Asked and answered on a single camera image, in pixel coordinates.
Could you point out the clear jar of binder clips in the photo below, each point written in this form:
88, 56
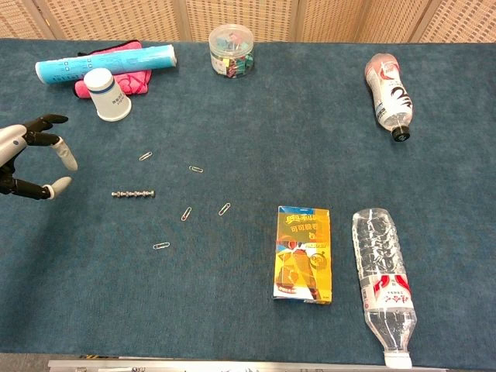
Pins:
231, 52

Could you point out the white capped water bottle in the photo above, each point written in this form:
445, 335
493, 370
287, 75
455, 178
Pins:
381, 267

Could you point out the pink cloth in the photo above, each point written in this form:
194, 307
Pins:
133, 83

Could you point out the black capped drink bottle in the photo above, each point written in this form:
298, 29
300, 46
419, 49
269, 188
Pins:
389, 95

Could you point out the silver paperclip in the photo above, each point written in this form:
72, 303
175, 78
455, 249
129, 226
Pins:
161, 245
196, 169
145, 156
186, 213
224, 209

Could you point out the aluminium frame rail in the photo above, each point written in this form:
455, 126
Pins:
232, 366

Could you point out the light blue rolled tube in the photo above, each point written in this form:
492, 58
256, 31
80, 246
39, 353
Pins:
104, 62

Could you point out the yellow snack box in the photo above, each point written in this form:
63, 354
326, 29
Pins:
304, 255

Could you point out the white paper cup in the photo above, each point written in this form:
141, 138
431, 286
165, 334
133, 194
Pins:
108, 97

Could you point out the woven folding screen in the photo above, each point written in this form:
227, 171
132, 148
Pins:
116, 19

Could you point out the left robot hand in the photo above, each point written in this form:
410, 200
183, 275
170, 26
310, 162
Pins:
11, 141

